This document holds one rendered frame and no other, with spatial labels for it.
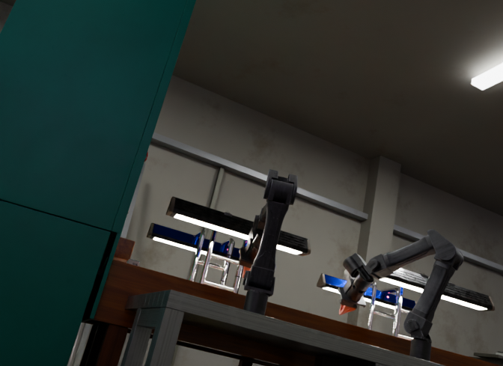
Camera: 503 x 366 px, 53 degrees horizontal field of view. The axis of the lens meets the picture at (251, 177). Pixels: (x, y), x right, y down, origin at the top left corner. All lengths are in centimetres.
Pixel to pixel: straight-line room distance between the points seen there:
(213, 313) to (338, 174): 452
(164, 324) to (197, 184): 373
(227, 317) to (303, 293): 397
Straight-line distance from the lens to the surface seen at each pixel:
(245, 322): 122
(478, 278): 673
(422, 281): 244
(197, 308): 118
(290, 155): 535
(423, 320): 176
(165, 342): 116
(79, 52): 180
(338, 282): 285
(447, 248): 178
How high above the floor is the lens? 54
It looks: 21 degrees up
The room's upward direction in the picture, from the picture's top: 13 degrees clockwise
